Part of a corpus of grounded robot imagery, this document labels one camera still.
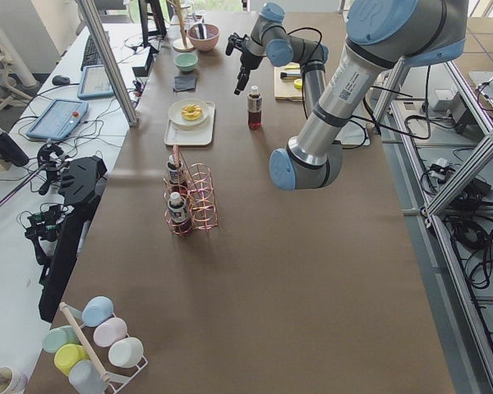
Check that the grey blue cup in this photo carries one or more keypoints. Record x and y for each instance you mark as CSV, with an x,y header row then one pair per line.
x,y
85,378

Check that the black keyboard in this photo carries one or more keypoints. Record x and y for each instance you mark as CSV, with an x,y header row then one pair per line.
x,y
91,55

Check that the steel muddler black tip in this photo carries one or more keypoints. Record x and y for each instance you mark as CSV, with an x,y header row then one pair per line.
x,y
289,75

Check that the yellow cup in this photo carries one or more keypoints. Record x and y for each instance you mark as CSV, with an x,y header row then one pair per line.
x,y
67,356

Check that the white plate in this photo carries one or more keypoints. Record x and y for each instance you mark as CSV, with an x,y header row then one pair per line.
x,y
174,113

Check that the white cup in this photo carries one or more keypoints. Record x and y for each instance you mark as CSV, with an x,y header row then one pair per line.
x,y
126,352

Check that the braided ring bread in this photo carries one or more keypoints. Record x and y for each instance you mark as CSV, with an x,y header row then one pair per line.
x,y
191,112

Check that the tea bottle white cap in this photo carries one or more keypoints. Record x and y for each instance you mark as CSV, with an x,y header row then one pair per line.
x,y
254,108

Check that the black water bottle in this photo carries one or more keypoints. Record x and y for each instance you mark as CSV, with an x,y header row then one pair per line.
x,y
11,151

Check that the mint green bowl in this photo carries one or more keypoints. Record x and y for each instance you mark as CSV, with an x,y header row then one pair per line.
x,y
186,62

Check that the green cup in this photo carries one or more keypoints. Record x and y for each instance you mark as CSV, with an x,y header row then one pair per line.
x,y
58,337

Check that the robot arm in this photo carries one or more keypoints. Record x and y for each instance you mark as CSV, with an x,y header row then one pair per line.
x,y
269,39
379,34

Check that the pink bowl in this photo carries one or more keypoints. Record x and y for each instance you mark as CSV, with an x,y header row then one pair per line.
x,y
205,45

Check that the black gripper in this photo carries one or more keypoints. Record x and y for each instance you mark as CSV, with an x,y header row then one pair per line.
x,y
245,61

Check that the blue teach pendant near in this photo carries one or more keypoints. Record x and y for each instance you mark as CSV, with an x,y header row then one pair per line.
x,y
58,120

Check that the metal ice scoop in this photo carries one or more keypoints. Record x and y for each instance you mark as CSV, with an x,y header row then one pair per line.
x,y
200,31

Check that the grey folded cloth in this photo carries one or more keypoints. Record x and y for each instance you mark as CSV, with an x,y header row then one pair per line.
x,y
184,83

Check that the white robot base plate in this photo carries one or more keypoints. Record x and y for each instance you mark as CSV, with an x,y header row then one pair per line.
x,y
353,135

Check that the aluminium frame post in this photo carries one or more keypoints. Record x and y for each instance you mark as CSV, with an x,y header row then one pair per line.
x,y
96,29

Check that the wooden cutting board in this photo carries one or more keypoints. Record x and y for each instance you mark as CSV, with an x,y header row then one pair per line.
x,y
284,89

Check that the pink cup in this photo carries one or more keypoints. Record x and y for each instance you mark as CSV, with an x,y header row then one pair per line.
x,y
110,331

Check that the yellow plastic knife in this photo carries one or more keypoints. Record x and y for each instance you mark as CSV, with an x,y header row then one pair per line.
x,y
292,66

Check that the black computer mouse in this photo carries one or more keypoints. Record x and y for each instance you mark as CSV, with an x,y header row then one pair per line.
x,y
60,80

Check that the copper wire bottle rack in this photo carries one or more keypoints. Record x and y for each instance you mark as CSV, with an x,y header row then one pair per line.
x,y
200,197

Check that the wooden cup stand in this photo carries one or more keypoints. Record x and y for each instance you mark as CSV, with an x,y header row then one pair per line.
x,y
183,44

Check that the paper cup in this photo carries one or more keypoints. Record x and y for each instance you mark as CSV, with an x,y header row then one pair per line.
x,y
11,381

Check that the blue teach pendant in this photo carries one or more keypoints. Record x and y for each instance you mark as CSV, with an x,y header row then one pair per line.
x,y
58,120
94,83

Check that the white wire cup rack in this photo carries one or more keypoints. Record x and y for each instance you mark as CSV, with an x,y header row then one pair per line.
x,y
116,377

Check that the white rabbit tray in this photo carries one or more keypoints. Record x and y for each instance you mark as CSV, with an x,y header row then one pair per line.
x,y
201,136

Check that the black camera stand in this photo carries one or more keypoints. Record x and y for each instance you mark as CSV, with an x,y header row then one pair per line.
x,y
56,232

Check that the blue teach pendant far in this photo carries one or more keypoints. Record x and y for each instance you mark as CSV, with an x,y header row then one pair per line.
x,y
94,83

